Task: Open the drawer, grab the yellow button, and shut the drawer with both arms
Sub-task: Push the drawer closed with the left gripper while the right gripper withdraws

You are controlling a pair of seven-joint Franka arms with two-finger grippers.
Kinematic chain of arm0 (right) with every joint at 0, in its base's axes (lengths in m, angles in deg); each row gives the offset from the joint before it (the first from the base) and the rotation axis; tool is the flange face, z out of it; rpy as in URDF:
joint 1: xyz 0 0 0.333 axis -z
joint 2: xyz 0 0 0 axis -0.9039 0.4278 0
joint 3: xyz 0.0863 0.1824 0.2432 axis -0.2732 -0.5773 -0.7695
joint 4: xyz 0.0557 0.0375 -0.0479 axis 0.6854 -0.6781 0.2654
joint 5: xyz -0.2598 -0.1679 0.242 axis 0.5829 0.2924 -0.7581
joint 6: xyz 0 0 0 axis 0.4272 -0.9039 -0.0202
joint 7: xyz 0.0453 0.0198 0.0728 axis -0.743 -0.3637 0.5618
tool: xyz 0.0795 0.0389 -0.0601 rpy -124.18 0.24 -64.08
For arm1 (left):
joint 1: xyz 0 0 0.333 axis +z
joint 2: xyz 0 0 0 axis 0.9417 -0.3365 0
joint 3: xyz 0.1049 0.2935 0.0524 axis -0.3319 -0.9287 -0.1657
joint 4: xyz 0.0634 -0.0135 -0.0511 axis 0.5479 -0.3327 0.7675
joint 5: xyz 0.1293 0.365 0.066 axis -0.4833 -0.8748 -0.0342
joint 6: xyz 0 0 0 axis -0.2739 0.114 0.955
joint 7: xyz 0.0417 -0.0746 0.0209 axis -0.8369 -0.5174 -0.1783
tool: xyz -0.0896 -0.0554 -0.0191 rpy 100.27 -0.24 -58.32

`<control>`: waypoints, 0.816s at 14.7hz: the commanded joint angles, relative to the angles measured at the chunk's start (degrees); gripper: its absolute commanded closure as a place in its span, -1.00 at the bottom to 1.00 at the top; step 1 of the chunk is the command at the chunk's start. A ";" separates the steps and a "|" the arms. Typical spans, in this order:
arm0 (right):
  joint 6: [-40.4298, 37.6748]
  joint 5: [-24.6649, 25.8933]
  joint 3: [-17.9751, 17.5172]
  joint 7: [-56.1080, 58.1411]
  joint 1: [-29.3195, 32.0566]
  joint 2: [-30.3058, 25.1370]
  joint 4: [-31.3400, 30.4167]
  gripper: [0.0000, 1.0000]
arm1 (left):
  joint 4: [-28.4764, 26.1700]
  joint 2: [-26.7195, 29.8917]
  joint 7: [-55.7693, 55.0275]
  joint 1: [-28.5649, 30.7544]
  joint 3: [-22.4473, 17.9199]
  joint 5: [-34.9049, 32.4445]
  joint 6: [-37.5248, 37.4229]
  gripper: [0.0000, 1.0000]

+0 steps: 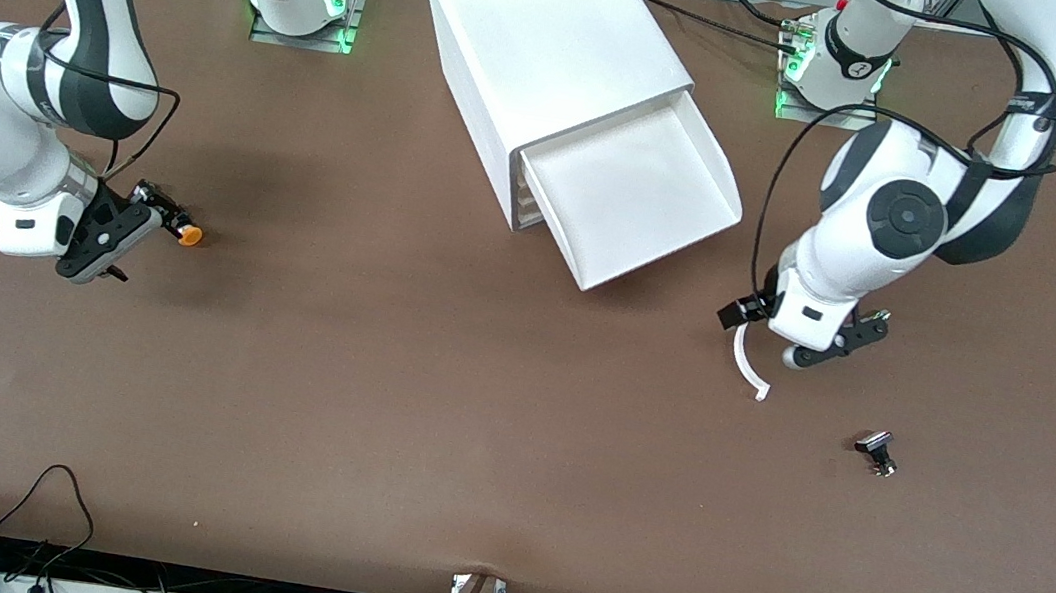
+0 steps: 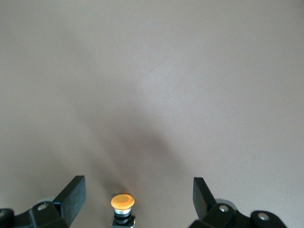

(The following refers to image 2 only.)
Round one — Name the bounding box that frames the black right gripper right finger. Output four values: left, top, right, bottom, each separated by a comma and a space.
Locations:
189, 177, 288, 228

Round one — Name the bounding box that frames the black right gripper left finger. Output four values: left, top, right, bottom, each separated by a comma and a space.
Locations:
0, 175, 86, 228

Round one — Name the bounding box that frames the orange mushroom push button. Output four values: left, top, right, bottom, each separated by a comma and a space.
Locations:
110, 193, 136, 228

